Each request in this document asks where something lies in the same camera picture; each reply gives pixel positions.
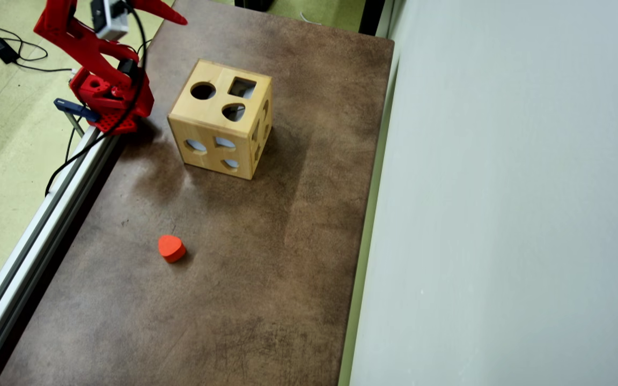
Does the black camera cable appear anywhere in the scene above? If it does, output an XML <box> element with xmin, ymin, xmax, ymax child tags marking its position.
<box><xmin>45</xmin><ymin>0</ymin><xmax>148</xmax><ymax>196</ymax></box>

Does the black adapter cable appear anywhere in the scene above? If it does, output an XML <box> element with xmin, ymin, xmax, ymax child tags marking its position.
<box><xmin>0</xmin><ymin>27</ymin><xmax>73</xmax><ymax>73</ymax></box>

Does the wooden shape sorter box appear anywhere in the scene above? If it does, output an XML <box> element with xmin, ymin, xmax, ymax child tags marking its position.
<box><xmin>167</xmin><ymin>59</ymin><xmax>274</xmax><ymax>181</ymax></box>

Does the dark vertical post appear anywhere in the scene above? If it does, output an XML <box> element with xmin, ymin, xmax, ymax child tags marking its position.
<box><xmin>359</xmin><ymin>0</ymin><xmax>386</xmax><ymax>37</ymax></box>

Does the orange rounded triangle block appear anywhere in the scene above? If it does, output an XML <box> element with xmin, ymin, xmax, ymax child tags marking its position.
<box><xmin>158</xmin><ymin>234</ymin><xmax>187</xmax><ymax>263</ymax></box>

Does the blue clamp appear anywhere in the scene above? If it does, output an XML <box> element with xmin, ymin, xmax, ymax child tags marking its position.
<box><xmin>54</xmin><ymin>98</ymin><xmax>100</xmax><ymax>137</ymax></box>

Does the short black cable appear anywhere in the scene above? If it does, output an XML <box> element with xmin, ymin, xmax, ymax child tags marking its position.
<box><xmin>63</xmin><ymin>128</ymin><xmax>76</xmax><ymax>166</ymax></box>

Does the black power adapter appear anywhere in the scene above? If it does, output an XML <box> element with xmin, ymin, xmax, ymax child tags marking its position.
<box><xmin>0</xmin><ymin>38</ymin><xmax>19</xmax><ymax>65</ymax></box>

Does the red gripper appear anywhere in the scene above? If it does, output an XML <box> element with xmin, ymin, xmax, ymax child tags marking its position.
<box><xmin>124</xmin><ymin>0</ymin><xmax>188</xmax><ymax>26</ymax></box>

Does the aluminium profile rail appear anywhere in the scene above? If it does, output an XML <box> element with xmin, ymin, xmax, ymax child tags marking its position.
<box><xmin>0</xmin><ymin>124</ymin><xmax>122</xmax><ymax>386</ymax></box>

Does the black object base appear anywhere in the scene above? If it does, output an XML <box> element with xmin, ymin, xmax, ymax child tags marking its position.
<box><xmin>234</xmin><ymin>0</ymin><xmax>275</xmax><ymax>12</ymax></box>

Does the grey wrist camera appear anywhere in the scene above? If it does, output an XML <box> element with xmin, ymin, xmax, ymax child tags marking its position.
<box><xmin>90</xmin><ymin>0</ymin><xmax>129</xmax><ymax>41</ymax></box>

